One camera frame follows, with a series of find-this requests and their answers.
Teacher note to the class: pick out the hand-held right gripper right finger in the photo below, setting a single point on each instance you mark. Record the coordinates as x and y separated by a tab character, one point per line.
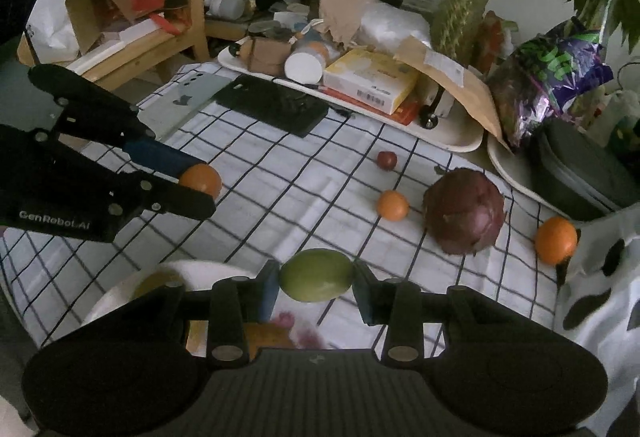
367	298

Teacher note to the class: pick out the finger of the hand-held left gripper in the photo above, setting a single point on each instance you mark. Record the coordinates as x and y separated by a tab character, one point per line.
165	197
160	157

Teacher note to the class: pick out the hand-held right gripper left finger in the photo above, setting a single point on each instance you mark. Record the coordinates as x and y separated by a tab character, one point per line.
267	292

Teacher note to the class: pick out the small orange tangerine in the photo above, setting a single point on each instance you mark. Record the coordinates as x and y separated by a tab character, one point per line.
202	179
393	205

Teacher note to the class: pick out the small green fruit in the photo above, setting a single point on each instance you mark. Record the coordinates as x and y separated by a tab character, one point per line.
315	274

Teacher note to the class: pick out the white floral plate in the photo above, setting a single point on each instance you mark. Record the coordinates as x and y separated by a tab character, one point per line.
200	269

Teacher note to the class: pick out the silver smartphone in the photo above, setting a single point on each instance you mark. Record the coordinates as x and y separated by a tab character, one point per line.
182	102

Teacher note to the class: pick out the black checked white tablecloth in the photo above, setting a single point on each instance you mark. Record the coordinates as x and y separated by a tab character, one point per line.
310	197

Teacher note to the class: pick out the long white box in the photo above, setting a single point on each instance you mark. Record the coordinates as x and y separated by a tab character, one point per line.
110	47

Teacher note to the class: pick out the black phone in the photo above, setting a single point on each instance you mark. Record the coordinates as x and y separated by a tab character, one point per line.
272	104

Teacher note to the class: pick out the large dark red fruit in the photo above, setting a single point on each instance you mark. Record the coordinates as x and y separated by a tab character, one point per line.
464	212

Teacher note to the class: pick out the small dark red fruit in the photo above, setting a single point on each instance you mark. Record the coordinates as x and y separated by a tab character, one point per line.
386	160

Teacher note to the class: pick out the small cardboard box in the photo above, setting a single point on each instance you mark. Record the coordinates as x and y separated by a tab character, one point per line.
267	54

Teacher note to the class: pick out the white plastic bag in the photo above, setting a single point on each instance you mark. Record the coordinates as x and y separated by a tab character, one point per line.
52	22

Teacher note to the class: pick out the white cylinder cup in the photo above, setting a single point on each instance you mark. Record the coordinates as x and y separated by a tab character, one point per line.
304	64

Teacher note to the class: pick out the white oval tray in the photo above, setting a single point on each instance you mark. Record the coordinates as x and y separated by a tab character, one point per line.
360	117
510	169

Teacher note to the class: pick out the red flat box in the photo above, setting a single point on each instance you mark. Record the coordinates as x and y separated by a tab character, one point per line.
406	111

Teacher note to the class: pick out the large orange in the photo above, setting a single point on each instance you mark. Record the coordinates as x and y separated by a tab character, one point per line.
556	240

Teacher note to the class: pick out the yellow white box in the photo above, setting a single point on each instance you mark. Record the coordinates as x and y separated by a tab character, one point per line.
370	79

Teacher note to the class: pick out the brown paper envelope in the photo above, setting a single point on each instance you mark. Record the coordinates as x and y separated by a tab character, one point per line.
450	82

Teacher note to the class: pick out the crumpled brown paper bag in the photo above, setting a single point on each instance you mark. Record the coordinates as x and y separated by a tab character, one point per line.
345	7

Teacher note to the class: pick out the cow print blanket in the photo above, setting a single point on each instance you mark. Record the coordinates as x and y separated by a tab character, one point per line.
610	297

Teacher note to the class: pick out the dark grey zip case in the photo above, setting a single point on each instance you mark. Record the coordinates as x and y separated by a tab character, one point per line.
580	177

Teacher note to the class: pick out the clear plastic bag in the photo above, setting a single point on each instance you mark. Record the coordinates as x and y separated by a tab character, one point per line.
395	24

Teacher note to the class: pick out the purple snack bag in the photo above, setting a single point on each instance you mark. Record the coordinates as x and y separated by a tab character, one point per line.
550	72

